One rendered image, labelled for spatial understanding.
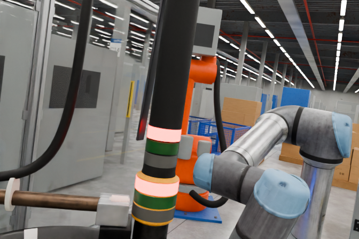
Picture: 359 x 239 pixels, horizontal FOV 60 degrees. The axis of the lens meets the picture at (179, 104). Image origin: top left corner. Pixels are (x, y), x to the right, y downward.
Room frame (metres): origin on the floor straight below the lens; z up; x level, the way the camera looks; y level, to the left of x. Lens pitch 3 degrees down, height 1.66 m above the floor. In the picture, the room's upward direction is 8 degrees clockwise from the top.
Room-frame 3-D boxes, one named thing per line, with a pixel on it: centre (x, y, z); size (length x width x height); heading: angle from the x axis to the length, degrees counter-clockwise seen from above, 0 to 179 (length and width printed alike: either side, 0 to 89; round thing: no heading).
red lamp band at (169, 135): (0.31, 0.01, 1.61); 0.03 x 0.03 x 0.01
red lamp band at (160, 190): (0.31, 0.01, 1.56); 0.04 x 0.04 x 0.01
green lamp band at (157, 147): (0.31, 0.01, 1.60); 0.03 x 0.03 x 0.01
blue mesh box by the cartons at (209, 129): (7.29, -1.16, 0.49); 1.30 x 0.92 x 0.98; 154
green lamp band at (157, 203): (0.31, 0.01, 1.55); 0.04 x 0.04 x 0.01
